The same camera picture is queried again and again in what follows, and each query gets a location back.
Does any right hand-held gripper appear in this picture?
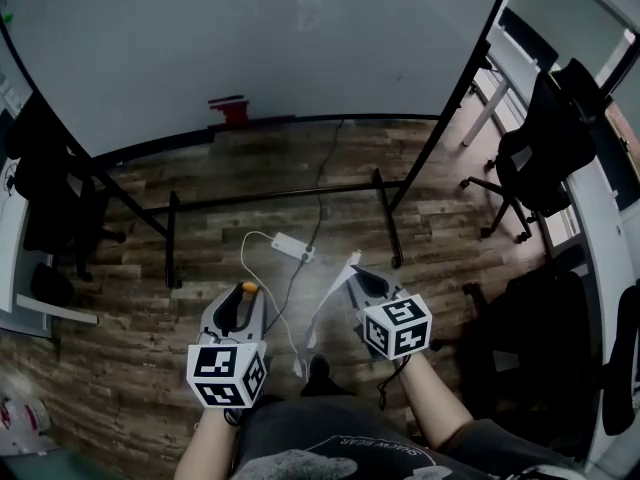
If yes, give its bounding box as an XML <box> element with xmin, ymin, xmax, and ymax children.
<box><xmin>347</xmin><ymin>265</ymin><xmax>434</xmax><ymax>362</ymax></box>

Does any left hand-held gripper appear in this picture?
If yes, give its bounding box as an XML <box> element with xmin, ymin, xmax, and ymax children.
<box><xmin>186</xmin><ymin>280</ymin><xmax>270</xmax><ymax>410</ymax></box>

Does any large whiteboard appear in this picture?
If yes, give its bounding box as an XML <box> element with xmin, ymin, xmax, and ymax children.
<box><xmin>0</xmin><ymin>0</ymin><xmax>517</xmax><ymax>160</ymax></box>

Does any person's left forearm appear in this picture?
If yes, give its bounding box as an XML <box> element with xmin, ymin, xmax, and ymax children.
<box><xmin>172</xmin><ymin>406</ymin><xmax>240</xmax><ymax>480</ymax></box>

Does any person's right forearm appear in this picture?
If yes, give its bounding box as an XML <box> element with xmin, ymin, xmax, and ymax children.
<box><xmin>397</xmin><ymin>351</ymin><xmax>475</xmax><ymax>453</ymax></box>

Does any black whiteboard stand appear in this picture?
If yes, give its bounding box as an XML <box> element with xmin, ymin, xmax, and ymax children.
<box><xmin>0</xmin><ymin>17</ymin><xmax>494</xmax><ymax>290</ymax></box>

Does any red whiteboard eraser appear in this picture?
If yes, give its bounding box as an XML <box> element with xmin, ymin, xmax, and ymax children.
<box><xmin>206</xmin><ymin>96</ymin><xmax>252</xmax><ymax>128</ymax></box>

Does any white power strip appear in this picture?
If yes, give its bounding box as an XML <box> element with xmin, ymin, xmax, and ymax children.
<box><xmin>270</xmin><ymin>233</ymin><xmax>318</xmax><ymax>264</ymax></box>

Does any person's black shoe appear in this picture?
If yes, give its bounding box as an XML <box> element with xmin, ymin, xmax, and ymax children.
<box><xmin>299</xmin><ymin>354</ymin><xmax>354</xmax><ymax>399</ymax></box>

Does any person's dark printed t-shirt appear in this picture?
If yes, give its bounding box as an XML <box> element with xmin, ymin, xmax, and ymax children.
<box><xmin>233</xmin><ymin>395</ymin><xmax>581</xmax><ymax>480</ymax></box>

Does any black round stool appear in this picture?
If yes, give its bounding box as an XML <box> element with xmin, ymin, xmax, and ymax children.
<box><xmin>29</xmin><ymin>262</ymin><xmax>76</xmax><ymax>309</ymax></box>

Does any black mesh office chair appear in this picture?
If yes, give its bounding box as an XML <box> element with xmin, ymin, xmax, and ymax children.
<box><xmin>458</xmin><ymin>57</ymin><xmax>612</xmax><ymax>245</ymax></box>

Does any white and red bag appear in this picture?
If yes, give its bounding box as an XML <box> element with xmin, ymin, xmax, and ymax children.
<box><xmin>0</xmin><ymin>392</ymin><xmax>54</xmax><ymax>457</ymax></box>

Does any white cable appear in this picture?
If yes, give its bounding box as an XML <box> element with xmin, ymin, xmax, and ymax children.
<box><xmin>239</xmin><ymin>230</ymin><xmax>307</xmax><ymax>382</ymax></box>

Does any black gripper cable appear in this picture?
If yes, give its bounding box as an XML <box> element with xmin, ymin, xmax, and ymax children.
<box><xmin>376</xmin><ymin>355</ymin><xmax>411</xmax><ymax>412</ymax></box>

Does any black power cable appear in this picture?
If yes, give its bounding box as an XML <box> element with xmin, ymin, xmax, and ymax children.
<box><xmin>262</xmin><ymin>117</ymin><xmax>347</xmax><ymax>334</ymax></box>

